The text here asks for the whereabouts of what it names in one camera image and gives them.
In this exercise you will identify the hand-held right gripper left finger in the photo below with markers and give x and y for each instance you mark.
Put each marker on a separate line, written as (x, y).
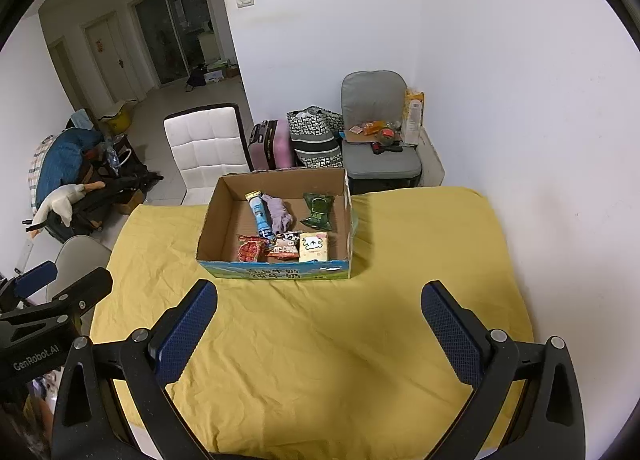
(182, 335)

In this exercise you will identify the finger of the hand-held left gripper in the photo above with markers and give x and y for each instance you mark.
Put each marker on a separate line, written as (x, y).
(35, 277)
(85, 290)

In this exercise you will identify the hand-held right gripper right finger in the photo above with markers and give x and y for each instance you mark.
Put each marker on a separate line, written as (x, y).
(452, 335)

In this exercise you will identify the red snack packet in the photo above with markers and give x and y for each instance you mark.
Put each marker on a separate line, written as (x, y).
(250, 250)

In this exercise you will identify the panda print snack packet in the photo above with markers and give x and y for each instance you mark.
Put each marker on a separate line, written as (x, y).
(285, 245)

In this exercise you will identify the blue tube packet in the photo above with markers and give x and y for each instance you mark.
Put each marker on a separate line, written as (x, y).
(260, 217)

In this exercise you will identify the purple sock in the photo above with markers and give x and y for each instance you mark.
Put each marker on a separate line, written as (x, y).
(277, 212)

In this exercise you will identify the yellow white tissue pack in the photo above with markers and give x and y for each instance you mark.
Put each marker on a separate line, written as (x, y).
(314, 246)

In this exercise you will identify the green snack packet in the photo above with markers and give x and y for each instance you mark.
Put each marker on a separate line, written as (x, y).
(317, 212)

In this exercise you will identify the beige shell chair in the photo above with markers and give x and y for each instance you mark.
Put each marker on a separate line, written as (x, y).
(80, 252)

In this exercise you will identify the white goose plush toy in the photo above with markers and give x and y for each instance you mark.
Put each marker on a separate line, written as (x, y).
(57, 202)

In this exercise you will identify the small brown cardboard box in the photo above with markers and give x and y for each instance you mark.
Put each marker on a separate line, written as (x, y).
(131, 202)

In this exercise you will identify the black stroller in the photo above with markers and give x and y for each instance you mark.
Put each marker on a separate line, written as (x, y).
(125, 185)

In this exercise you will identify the plaid cloth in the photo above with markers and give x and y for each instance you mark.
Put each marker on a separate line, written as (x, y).
(39, 164)

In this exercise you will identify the blue jacket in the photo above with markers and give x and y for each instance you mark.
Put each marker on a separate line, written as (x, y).
(60, 159)

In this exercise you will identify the yellow blanket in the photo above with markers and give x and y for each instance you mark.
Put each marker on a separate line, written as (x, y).
(310, 340)

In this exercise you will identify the white padded chair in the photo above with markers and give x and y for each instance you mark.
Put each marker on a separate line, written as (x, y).
(205, 144)

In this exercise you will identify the black hand tool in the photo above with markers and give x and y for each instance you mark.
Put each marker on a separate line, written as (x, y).
(385, 146)

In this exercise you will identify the pink suitcase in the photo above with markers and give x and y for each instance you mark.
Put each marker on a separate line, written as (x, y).
(277, 144)

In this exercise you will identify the orange packet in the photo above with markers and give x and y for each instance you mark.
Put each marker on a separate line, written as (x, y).
(374, 127)

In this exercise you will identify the beige room door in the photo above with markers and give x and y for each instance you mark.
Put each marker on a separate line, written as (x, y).
(110, 57)

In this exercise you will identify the patterned tote bag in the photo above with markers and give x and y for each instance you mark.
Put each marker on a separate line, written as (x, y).
(315, 139)

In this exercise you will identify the black floor bag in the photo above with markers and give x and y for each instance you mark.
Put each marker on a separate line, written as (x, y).
(196, 78)

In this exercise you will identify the grey cushioned chair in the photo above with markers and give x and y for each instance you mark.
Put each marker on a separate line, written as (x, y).
(372, 89)

